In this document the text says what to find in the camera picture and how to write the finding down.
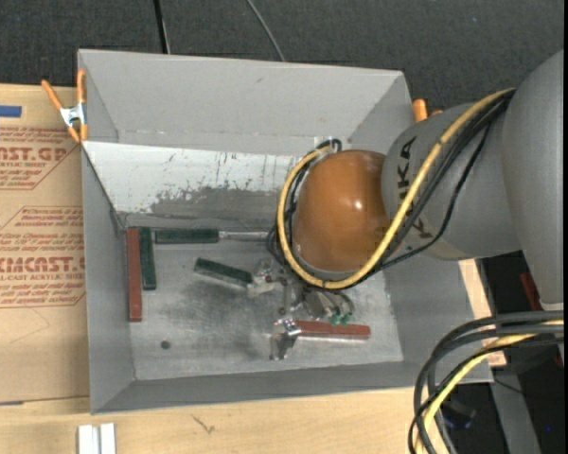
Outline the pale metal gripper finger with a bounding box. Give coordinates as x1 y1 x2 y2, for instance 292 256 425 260
268 317 304 362
245 257 286 299

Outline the dark green flat block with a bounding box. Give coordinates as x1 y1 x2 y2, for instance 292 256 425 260
153 228 221 246
138 227 158 291
193 256 257 289

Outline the red-brown flat block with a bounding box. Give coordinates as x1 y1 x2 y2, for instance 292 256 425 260
294 319 372 341
126 227 144 323

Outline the grey metal bin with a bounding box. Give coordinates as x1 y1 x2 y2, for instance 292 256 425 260
77 48 494 416

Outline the brown cardboard board red print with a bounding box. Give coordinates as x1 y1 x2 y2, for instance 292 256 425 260
0 81 92 407

